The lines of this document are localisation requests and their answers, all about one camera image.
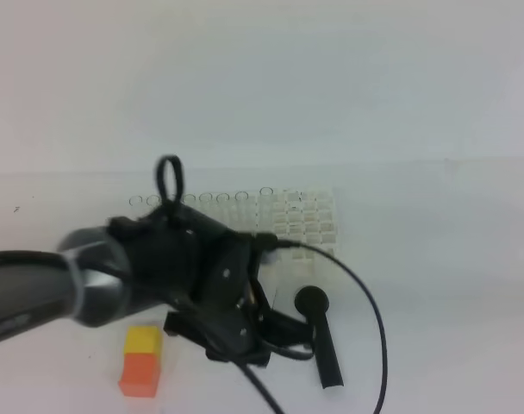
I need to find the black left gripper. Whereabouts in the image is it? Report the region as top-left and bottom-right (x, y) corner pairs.
(107, 207), (313, 367)

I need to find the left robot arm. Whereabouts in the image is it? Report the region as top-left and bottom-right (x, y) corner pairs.
(0, 206), (313, 366)

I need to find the clear test tube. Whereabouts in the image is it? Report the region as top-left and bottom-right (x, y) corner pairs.
(198, 192), (214, 216)
(128, 196), (144, 208)
(259, 187), (274, 232)
(234, 191), (252, 230)
(146, 195), (161, 208)
(215, 193), (230, 222)
(183, 194), (197, 206)

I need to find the white plastic test tube rack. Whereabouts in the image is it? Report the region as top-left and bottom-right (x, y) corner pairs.
(191, 187), (339, 290)

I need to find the yellow cube block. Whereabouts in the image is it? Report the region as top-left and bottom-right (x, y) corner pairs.
(123, 325), (162, 358)

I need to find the black plastic scoop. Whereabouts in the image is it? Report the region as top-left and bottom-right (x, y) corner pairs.
(295, 285), (344, 389)

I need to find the orange cube block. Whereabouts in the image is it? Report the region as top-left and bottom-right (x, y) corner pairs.
(118, 353), (161, 398)

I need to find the black left camera cable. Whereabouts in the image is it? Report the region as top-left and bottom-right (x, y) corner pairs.
(153, 154), (390, 414)

